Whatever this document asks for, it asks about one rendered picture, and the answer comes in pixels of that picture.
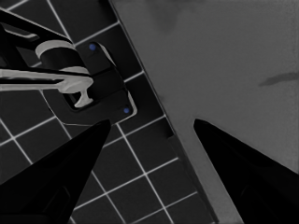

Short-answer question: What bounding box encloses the dark robot body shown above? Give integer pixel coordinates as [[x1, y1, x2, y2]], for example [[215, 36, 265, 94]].
[[0, 7, 138, 127]]

